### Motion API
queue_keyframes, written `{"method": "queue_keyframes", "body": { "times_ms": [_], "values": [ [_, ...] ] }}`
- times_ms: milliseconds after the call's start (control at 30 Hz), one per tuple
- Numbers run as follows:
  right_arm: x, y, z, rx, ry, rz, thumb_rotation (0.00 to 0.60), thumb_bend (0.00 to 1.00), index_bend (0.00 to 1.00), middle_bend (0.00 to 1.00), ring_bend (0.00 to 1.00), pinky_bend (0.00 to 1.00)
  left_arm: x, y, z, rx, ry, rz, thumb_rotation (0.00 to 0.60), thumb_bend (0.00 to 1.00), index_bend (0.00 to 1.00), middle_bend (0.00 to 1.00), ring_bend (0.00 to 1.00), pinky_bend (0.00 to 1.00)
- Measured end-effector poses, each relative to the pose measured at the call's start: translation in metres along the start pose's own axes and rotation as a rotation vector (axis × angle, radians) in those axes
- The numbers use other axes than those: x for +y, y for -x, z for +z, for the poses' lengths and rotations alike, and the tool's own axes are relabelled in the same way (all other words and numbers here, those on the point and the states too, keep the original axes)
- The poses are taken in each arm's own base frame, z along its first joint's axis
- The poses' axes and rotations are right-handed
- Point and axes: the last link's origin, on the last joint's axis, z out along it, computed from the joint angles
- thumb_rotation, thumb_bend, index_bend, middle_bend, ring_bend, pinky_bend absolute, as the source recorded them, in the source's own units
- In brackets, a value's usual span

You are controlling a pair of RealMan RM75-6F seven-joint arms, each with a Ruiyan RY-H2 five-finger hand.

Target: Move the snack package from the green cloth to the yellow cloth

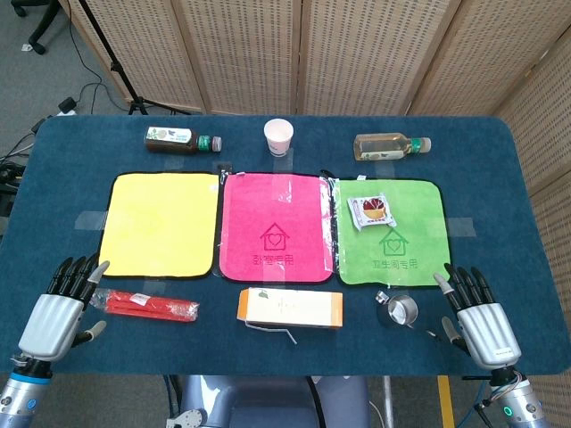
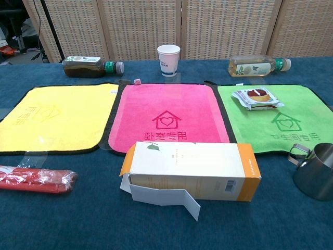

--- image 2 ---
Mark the snack cake packet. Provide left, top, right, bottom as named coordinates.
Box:
left=230, top=86, right=285, bottom=111

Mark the white paper cup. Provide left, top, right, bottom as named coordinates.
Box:
left=157, top=44, right=181, bottom=78

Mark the red item in plastic wrap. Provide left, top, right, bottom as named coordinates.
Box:
left=0, top=165, right=79, bottom=195

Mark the dark tea bottle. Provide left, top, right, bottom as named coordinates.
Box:
left=61, top=56, right=125, bottom=79

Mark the green towel mat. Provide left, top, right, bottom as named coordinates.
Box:
left=204, top=80, right=333, bottom=156

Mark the wicker folding screen panel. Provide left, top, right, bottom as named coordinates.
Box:
left=266, top=0, right=333, bottom=58
left=22, top=0, right=110, bottom=63
left=181, top=0, right=284, bottom=60
left=96, top=0, right=183, bottom=61

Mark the pale yellow tea bottle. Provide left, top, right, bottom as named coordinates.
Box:
left=227, top=55, right=292, bottom=78

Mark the pink towel mat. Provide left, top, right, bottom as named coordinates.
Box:
left=100, top=79, right=236, bottom=157

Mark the black tripod stand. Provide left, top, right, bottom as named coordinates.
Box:
left=31, top=0, right=65, bottom=63

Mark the stainless steel mug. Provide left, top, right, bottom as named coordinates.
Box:
left=287, top=142, right=333, bottom=201

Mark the thin black hanging cable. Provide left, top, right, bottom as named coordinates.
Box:
left=35, top=0, right=43, bottom=52

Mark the clear tape strip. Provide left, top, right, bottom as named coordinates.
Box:
left=17, top=151, right=52, bottom=169

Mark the black office chair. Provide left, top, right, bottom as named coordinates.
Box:
left=0, top=7, right=30, bottom=54

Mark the yellow towel mat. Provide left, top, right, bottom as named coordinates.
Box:
left=0, top=83, right=120, bottom=156

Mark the white and orange carton box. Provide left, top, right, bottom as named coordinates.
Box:
left=119, top=141, right=262, bottom=222

